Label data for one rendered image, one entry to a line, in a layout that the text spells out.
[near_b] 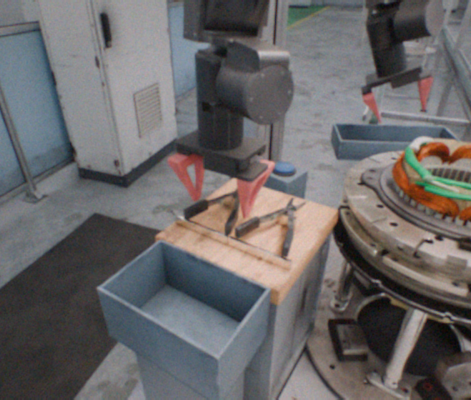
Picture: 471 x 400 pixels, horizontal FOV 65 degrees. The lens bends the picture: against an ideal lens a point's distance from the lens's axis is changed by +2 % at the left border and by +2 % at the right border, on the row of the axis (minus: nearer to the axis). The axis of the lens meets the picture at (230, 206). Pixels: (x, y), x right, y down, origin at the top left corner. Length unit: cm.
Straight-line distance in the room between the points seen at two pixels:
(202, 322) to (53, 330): 144
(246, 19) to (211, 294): 33
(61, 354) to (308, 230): 144
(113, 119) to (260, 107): 230
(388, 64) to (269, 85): 48
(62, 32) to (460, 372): 253
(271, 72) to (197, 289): 30
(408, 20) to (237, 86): 46
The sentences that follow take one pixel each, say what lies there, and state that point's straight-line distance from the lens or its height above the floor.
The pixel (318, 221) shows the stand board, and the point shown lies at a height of 107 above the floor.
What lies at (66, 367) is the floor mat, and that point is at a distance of 176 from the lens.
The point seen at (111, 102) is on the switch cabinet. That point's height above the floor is 63.
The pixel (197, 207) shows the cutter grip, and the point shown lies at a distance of 51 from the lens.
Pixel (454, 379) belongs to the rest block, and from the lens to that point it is 72.
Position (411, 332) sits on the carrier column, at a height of 95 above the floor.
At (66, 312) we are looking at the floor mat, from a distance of 196.
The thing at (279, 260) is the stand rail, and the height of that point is 108.
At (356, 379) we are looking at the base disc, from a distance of 70.
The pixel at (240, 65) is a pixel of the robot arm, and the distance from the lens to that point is 38.
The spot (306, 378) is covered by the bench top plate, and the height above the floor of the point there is 78.
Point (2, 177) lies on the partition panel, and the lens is 276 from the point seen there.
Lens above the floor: 137
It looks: 33 degrees down
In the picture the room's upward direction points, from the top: straight up
